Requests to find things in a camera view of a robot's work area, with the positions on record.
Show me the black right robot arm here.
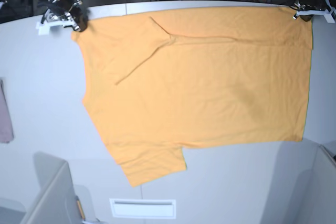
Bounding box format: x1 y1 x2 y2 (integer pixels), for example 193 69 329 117
36 0 88 35

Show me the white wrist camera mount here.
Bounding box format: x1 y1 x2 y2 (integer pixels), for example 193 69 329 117
36 9 77 35
292 0 335 24

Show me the grey bin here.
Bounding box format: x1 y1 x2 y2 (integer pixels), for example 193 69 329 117
1 152 83 223
302 146 335 223

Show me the grey bin right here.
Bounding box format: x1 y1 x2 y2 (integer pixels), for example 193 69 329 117
302 146 335 223

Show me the white label plate on table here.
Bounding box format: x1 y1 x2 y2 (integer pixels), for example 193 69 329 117
110 198 177 219

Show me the pink folded cloth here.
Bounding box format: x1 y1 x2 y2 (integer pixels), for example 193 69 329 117
0 79 14 144

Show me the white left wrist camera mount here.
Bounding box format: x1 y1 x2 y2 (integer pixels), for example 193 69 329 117
292 0 335 24

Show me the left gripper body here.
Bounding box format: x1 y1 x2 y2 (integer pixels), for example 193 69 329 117
295 0 326 11

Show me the orange pencil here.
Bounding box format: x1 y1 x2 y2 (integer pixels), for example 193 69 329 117
76 196 86 220

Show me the grey bin left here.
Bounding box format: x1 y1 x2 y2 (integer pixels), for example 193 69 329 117
1 152 83 223

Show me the orange T-shirt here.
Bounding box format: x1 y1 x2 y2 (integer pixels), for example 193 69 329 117
71 6 313 187

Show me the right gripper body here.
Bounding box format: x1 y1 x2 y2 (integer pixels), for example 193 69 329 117
46 0 83 22

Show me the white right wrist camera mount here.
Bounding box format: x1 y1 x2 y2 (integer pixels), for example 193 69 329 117
36 9 77 35

